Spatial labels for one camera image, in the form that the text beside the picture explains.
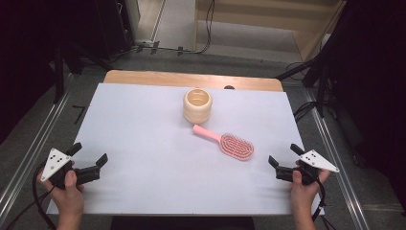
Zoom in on person's left hand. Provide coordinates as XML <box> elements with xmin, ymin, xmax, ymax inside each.
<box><xmin>36</xmin><ymin>161</ymin><xmax>86</xmax><ymax>216</ymax></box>

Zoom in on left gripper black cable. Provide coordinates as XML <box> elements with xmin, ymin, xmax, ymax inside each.
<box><xmin>4</xmin><ymin>162</ymin><xmax>57</xmax><ymax>230</ymax></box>

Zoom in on wooden platform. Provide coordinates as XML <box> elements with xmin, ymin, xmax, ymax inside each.
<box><xmin>193</xmin><ymin>0</ymin><xmax>348</xmax><ymax>62</ymax></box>

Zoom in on cream ribbed cup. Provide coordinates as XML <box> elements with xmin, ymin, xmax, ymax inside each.
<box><xmin>182</xmin><ymin>87</ymin><xmax>214</xmax><ymax>125</ymax></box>

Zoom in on metal floor rail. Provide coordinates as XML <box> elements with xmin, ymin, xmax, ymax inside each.
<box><xmin>0</xmin><ymin>73</ymin><xmax>78</xmax><ymax>222</ymax></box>
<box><xmin>303</xmin><ymin>87</ymin><xmax>372</xmax><ymax>230</ymax></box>

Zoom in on black floor cables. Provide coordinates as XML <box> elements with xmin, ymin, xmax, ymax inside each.
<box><xmin>292</xmin><ymin>101</ymin><xmax>319</xmax><ymax>124</ymax></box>

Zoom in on pink hairbrush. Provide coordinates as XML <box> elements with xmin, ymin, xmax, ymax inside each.
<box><xmin>192</xmin><ymin>124</ymin><xmax>256</xmax><ymax>162</ymax></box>

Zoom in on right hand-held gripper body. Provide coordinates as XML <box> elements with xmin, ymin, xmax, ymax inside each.
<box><xmin>275</xmin><ymin>149</ymin><xmax>341</xmax><ymax>187</ymax></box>

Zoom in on person's right hand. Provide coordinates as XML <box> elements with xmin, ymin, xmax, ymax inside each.
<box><xmin>288</xmin><ymin>161</ymin><xmax>331</xmax><ymax>213</ymax></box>

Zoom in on wooden table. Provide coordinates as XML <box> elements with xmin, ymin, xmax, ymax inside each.
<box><xmin>103</xmin><ymin>69</ymin><xmax>284</xmax><ymax>93</ymax></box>

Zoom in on black equipment cabinet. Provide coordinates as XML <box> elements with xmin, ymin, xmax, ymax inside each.
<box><xmin>95</xmin><ymin>0</ymin><xmax>136</xmax><ymax>61</ymax></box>

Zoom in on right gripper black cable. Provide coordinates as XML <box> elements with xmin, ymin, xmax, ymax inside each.
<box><xmin>310</xmin><ymin>176</ymin><xmax>327</xmax><ymax>223</ymax></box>

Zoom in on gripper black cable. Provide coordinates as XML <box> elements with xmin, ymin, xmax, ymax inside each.
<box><xmin>310</xmin><ymin>176</ymin><xmax>327</xmax><ymax>223</ymax></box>
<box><xmin>4</xmin><ymin>162</ymin><xmax>57</xmax><ymax>230</ymax></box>

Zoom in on white board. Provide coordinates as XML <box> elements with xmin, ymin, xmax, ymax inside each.
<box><xmin>46</xmin><ymin>82</ymin><xmax>326</xmax><ymax>216</ymax></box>

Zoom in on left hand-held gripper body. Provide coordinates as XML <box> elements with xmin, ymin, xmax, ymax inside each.
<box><xmin>40</xmin><ymin>148</ymin><xmax>102</xmax><ymax>190</ymax></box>

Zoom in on hanging black cable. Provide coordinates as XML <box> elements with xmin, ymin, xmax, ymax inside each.
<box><xmin>194</xmin><ymin>0</ymin><xmax>215</xmax><ymax>55</ymax></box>

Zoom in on black metal stand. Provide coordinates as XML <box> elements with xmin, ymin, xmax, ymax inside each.
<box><xmin>315</xmin><ymin>60</ymin><xmax>330</xmax><ymax>119</ymax></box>

